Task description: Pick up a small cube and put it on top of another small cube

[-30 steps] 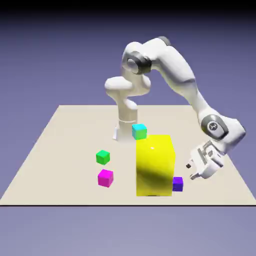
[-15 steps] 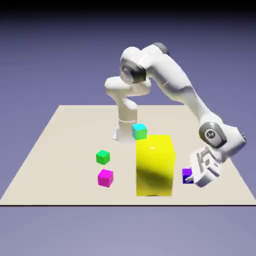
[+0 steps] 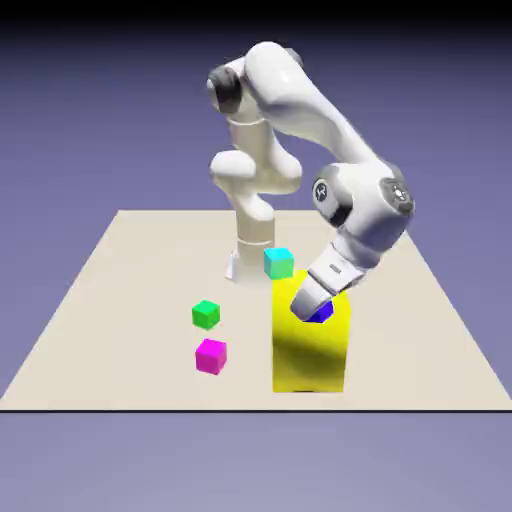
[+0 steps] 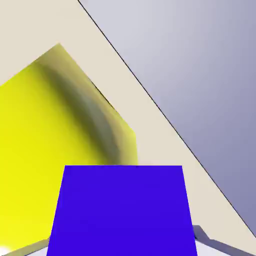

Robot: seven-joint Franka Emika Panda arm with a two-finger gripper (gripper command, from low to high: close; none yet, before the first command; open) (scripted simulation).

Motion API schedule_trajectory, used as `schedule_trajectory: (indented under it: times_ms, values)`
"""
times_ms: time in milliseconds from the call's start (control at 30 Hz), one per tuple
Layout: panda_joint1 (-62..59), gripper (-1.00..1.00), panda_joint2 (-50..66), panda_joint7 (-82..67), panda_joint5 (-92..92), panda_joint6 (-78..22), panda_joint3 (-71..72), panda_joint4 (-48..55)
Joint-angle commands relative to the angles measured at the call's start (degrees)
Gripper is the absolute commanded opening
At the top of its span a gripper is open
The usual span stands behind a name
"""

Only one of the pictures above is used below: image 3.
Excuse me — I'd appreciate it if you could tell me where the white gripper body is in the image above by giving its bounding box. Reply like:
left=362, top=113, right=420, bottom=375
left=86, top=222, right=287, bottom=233
left=289, top=276, right=340, bottom=322

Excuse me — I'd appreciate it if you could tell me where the small blue cube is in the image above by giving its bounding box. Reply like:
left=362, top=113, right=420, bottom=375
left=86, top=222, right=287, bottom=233
left=302, top=300, right=335, bottom=324

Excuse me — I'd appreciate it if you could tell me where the small cyan cube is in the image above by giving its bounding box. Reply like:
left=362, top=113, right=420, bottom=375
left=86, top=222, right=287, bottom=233
left=263, top=246, right=296, bottom=281

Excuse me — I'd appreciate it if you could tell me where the small green cube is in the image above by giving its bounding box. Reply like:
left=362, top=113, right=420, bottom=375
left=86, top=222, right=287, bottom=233
left=191, top=299, right=222, bottom=332

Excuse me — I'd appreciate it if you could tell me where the small magenta cube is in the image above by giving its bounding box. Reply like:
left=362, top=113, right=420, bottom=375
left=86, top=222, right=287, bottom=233
left=194, top=338, right=228, bottom=376

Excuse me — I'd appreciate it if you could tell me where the large yellow box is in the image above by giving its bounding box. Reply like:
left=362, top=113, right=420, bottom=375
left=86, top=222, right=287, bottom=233
left=271, top=268, right=352, bottom=394

